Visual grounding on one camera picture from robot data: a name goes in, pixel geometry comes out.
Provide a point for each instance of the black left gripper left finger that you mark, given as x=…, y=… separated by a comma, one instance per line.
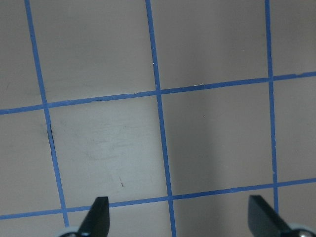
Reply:
x=97, y=221

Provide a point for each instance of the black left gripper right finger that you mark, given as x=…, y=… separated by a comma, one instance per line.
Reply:
x=263, y=221

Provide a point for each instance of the brown paper mat blue grid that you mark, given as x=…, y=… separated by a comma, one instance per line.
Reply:
x=176, y=110

